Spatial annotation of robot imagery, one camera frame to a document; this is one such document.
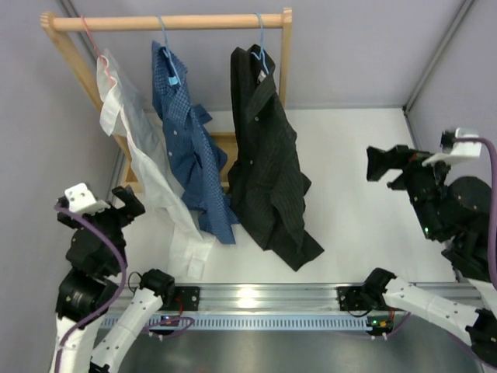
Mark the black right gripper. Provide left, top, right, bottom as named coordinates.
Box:
left=367, top=146, right=461, bottom=241

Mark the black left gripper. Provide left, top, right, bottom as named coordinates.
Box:
left=60, top=185, right=144, bottom=271

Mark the black pinstriped shirt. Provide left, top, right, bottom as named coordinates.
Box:
left=228, top=44, right=324, bottom=271

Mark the blue wire hanger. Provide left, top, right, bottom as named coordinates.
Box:
left=252, top=12, right=269, bottom=75

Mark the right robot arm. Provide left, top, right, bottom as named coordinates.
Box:
left=360, top=145, right=496, bottom=367

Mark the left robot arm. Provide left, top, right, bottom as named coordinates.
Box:
left=50, top=183, right=176, bottom=372

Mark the white shirt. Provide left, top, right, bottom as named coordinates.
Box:
left=96, top=50, right=216, bottom=281

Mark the blue checked shirt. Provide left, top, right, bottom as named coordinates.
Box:
left=151, top=40, right=238, bottom=245

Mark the blue hanger with shirt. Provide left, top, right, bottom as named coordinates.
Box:
left=156, top=15, right=182, bottom=85

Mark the wooden clothes rack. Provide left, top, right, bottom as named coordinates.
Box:
left=40, top=7, right=294, bottom=195

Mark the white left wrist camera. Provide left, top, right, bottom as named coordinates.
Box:
left=59, top=183, right=110, bottom=214

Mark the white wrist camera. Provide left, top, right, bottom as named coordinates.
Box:
left=422, top=127, right=481, bottom=167
left=59, top=183, right=110, bottom=214

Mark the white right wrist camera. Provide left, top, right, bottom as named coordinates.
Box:
left=422, top=127, right=481, bottom=167

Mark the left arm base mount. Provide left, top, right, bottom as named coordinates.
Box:
left=148, top=286, right=200, bottom=340

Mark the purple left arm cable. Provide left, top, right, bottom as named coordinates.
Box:
left=52, top=201, right=195, bottom=373

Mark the slotted grey cable duct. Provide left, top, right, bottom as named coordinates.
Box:
left=100, top=314, right=374, bottom=330

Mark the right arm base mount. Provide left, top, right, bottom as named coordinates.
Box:
left=336, top=286, right=411, bottom=340

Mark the aluminium mounting rail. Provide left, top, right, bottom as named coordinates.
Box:
left=108, top=283, right=486, bottom=312

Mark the pink wire hanger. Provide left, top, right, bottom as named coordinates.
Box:
left=80, top=16, right=116, bottom=86

